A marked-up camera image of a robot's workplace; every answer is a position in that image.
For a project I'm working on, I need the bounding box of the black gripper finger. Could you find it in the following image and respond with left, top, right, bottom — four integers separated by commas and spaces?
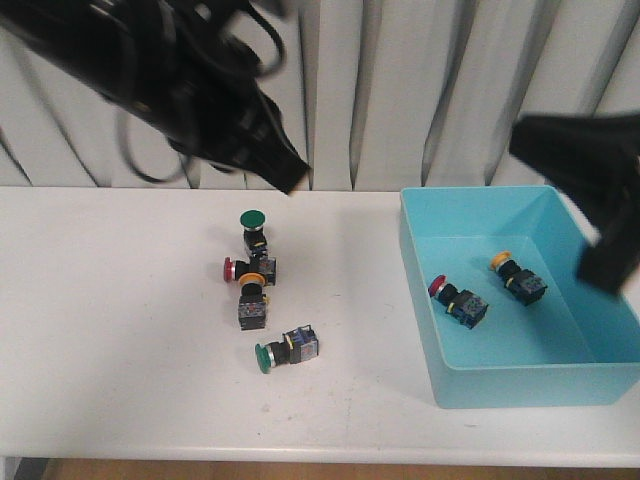
508, 113, 639, 240
576, 199, 639, 296
235, 129, 311, 195

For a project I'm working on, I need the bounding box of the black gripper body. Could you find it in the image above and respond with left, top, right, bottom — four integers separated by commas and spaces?
119, 29, 285, 170

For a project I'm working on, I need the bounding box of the yellow push button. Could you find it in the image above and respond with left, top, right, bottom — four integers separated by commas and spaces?
237, 272, 268, 330
490, 251, 548, 306

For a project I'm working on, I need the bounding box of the red push button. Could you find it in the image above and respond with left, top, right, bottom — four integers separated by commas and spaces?
223, 256, 277, 285
428, 274, 489, 329

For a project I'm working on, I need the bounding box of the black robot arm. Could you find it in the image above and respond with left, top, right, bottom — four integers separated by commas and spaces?
1, 1, 310, 193

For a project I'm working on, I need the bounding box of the turquoise plastic box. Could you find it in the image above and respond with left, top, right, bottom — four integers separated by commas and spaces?
400, 186, 639, 408

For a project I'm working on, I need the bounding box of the upright green push button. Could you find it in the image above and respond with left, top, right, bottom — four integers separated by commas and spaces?
240, 209, 268, 257

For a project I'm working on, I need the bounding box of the grey pleated curtain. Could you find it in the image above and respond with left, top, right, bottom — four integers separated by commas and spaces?
1, 1, 639, 191

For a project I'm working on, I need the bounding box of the lying red push button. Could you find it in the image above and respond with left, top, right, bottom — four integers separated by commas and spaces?
223, 256, 277, 285

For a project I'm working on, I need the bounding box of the lying yellow push button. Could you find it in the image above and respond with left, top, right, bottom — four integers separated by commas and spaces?
237, 272, 268, 330

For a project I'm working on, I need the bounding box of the lying green push button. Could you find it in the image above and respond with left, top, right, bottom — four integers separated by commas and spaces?
254, 325, 320, 374

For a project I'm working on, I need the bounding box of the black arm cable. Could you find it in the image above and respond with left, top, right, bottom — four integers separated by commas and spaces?
89, 0, 286, 184

